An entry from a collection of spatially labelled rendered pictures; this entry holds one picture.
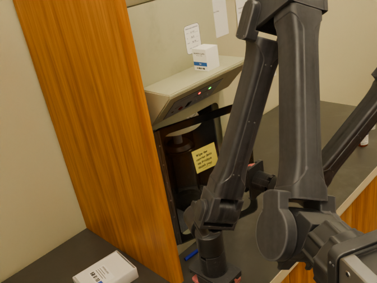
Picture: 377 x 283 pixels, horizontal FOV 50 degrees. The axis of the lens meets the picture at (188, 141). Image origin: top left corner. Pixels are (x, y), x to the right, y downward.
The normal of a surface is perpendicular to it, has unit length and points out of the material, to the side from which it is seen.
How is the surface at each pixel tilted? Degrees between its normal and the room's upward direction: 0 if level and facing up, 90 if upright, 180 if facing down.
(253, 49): 78
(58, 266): 0
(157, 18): 90
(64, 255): 0
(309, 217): 25
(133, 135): 90
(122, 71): 90
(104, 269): 0
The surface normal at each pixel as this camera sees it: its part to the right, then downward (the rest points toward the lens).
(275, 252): -0.92, -0.13
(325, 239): -0.62, -0.62
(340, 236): -0.33, -0.82
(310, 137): 0.39, -0.19
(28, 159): 0.71, 0.21
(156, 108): -0.69, 0.41
